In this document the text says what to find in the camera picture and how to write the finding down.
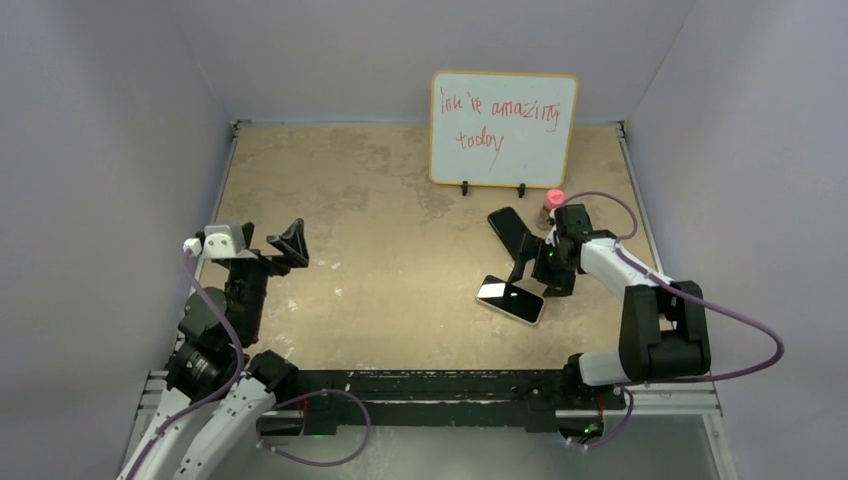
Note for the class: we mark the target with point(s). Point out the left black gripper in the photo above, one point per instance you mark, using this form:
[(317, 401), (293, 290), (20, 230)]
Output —
[(292, 245)]

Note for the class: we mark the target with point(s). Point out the pink capped small bottle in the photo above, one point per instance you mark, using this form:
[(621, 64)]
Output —
[(554, 198)]

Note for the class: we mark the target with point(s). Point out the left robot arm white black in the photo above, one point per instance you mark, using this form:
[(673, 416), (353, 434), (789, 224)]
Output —
[(213, 389)]

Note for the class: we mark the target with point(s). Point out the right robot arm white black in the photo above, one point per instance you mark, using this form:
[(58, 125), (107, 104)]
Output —
[(663, 334)]

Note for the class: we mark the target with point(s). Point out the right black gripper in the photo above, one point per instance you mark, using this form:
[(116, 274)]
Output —
[(557, 285)]

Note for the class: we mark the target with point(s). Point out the white board yellow frame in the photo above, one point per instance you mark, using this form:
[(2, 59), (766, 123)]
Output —
[(501, 129)]

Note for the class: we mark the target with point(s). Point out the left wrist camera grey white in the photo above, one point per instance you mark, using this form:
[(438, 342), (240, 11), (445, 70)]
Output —
[(218, 242)]

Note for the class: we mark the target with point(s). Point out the black phone without case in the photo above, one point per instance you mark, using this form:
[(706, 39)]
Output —
[(506, 222)]

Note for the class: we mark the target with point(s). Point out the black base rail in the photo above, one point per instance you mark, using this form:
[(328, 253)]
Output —
[(538, 401)]

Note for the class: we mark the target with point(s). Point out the aluminium frame rail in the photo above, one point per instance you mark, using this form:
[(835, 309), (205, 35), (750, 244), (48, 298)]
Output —
[(698, 400)]

